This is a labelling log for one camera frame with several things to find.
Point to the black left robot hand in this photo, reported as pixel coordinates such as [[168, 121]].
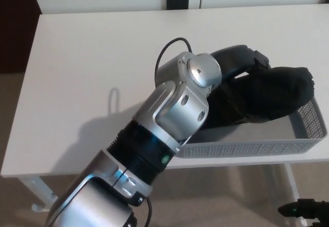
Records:
[[236, 57]]

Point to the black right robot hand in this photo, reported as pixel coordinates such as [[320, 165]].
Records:
[[308, 209]]

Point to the black cloth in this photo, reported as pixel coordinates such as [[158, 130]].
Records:
[[282, 90]]

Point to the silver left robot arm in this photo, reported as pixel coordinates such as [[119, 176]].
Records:
[[174, 103]]

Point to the grey perforated plastic basket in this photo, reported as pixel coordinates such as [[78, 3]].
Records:
[[244, 149]]

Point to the white table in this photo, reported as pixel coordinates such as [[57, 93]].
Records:
[[77, 57]]

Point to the white hook under table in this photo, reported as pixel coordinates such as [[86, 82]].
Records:
[[38, 207]]

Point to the dark brown wall panel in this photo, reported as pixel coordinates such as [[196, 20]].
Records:
[[15, 18]]

